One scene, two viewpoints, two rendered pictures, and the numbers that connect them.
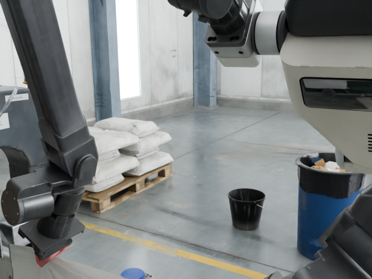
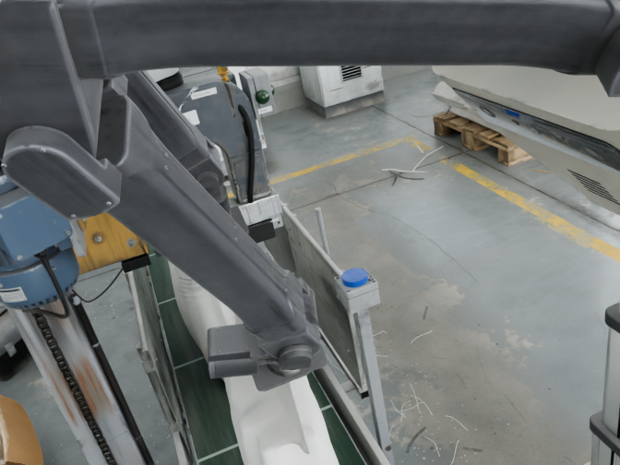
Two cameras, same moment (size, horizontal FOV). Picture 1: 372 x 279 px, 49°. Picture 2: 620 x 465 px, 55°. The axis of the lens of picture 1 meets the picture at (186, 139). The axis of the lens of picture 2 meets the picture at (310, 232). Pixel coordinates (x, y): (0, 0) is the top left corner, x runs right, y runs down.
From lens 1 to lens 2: 0.64 m
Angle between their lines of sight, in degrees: 43
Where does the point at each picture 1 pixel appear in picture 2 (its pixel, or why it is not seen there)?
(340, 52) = not seen: hidden behind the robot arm
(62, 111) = (169, 138)
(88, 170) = (209, 186)
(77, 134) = (189, 156)
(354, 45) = not seen: hidden behind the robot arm
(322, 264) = (238, 329)
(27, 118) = (219, 112)
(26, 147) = (221, 140)
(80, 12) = not seen: outside the picture
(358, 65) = (485, 87)
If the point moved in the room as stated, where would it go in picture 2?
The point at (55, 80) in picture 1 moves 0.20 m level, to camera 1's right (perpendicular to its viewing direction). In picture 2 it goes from (150, 114) to (242, 123)
